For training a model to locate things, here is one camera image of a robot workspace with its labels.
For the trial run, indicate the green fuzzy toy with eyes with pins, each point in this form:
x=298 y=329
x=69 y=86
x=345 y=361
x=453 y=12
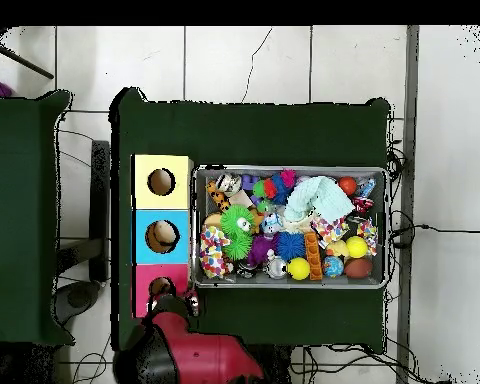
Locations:
x=232 y=219

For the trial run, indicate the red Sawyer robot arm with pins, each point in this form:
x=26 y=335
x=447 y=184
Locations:
x=208 y=360

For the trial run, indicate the wooden box with three holes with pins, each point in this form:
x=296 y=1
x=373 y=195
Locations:
x=176 y=200

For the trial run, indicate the green fuzzy ball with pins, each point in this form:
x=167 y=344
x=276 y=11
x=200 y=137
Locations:
x=238 y=248

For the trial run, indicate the multicolour fuzzy caterpillar toy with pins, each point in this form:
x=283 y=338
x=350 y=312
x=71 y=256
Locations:
x=274 y=186

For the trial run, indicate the white multicolour dotted cloth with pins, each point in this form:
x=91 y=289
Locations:
x=212 y=252

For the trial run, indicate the blue spiky ball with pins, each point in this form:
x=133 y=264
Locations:
x=291 y=246

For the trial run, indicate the dark green tablecloth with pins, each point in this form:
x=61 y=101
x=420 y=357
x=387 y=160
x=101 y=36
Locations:
x=256 y=136
x=16 y=200

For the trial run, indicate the yellow ball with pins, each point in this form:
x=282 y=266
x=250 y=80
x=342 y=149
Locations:
x=356 y=246
x=298 y=268

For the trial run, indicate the orange plastic grid tray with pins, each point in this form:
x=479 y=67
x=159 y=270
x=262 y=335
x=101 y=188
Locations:
x=312 y=256

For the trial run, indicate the mint green cloth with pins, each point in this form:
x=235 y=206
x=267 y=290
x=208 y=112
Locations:
x=328 y=198

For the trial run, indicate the orange ball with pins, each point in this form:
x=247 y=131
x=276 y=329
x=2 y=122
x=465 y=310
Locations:
x=347 y=185

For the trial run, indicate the brown toy football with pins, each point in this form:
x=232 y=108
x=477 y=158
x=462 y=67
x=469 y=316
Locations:
x=358 y=268

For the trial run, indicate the grey rounded floor object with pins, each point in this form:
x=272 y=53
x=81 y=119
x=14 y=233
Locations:
x=78 y=298

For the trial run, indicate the black tripod leg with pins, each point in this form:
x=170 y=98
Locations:
x=24 y=63

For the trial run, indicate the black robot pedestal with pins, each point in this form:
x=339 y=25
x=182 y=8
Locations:
x=278 y=362

